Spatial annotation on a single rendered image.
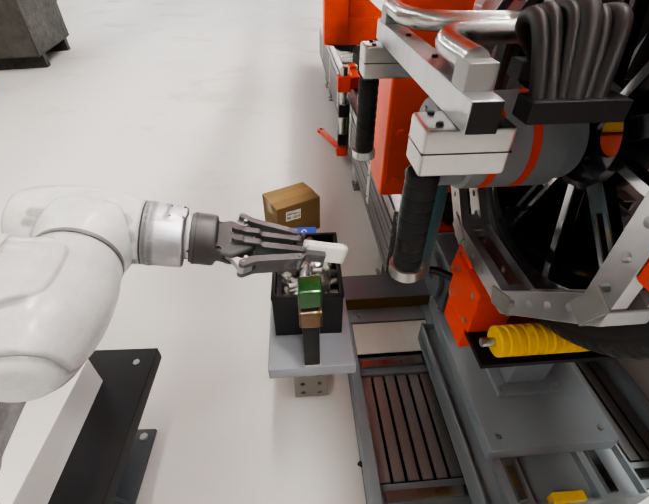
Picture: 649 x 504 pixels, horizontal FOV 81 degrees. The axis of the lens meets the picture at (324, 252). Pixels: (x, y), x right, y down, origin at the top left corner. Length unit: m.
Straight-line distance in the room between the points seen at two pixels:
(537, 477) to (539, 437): 0.10
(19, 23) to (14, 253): 4.86
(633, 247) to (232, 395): 1.08
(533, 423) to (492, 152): 0.77
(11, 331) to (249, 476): 0.86
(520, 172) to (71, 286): 0.57
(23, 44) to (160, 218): 4.81
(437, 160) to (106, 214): 0.39
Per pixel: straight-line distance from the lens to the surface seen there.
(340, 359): 0.77
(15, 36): 5.31
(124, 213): 0.54
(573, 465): 1.16
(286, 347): 0.79
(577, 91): 0.41
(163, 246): 0.54
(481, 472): 1.06
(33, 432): 0.93
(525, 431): 1.05
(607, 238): 0.69
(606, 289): 0.54
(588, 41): 0.42
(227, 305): 1.51
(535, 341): 0.79
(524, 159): 0.60
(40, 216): 0.55
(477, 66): 0.38
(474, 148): 0.40
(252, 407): 1.25
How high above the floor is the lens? 1.09
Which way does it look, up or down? 40 degrees down
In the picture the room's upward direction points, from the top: straight up
